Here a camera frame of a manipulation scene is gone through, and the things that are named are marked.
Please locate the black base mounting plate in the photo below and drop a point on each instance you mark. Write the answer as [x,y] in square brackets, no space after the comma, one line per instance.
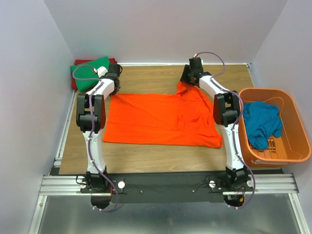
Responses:
[109,190]

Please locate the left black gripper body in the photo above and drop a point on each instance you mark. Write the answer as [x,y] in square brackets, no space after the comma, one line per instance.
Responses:
[115,91]

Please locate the orange t shirt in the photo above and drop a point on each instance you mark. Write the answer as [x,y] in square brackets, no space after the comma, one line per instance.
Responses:
[184,118]

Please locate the blue crumpled t shirt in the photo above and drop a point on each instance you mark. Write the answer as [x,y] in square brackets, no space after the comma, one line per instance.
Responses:
[262,121]

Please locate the green folded t shirt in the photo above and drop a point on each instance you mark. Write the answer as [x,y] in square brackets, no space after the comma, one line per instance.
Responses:
[85,73]

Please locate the orange plastic laundry basket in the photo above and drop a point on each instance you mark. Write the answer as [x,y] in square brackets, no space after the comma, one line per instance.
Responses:
[293,145]

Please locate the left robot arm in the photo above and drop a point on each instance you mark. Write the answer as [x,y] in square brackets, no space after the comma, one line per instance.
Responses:
[91,119]

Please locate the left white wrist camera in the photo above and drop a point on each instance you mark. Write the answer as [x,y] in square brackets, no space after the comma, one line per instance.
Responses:
[101,71]

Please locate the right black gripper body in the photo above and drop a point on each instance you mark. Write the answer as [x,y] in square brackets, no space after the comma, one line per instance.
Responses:
[186,76]

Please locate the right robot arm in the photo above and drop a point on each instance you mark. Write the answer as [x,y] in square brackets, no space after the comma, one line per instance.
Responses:
[226,114]

